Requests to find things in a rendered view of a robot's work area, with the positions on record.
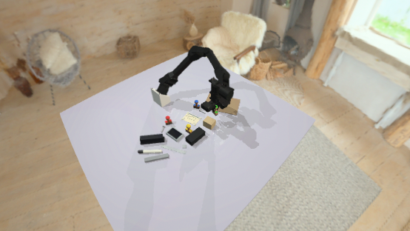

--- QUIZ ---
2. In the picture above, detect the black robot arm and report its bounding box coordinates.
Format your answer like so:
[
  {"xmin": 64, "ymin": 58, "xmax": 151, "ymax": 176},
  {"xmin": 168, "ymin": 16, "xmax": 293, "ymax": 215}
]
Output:
[{"xmin": 155, "ymin": 45, "xmax": 235, "ymax": 109}]

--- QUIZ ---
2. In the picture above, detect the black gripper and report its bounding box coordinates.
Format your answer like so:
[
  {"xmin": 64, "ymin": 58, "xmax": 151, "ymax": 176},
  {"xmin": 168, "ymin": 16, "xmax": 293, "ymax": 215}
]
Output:
[{"xmin": 201, "ymin": 91, "xmax": 221, "ymax": 112}]

